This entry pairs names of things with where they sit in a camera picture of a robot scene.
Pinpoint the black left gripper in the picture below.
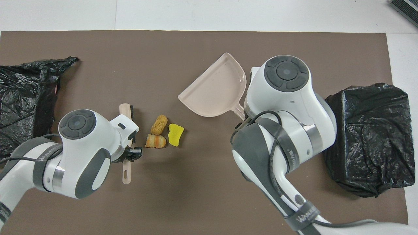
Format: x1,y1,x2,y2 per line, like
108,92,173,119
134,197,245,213
124,147,143,163

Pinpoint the beige brush with black bristles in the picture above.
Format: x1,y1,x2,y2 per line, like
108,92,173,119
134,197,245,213
119,103,136,185

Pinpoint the striped croissant piece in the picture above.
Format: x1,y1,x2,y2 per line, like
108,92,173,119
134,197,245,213
145,134,167,149

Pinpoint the brown oval bread roll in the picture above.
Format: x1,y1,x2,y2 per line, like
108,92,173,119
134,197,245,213
151,114,169,135

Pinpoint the wavy yellow sponge piece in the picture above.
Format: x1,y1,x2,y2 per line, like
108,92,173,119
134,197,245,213
168,123,185,147

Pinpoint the beige plastic dustpan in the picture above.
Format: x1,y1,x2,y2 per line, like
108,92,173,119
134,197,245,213
178,52,247,120

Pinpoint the black bag lined bin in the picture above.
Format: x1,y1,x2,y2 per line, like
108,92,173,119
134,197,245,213
323,83,416,198
0,56,79,160

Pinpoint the brown paper table mat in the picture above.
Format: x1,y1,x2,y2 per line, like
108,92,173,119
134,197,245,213
0,30,409,235

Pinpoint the grey ribbed device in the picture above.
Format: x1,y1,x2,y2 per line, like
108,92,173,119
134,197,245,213
390,0,418,27

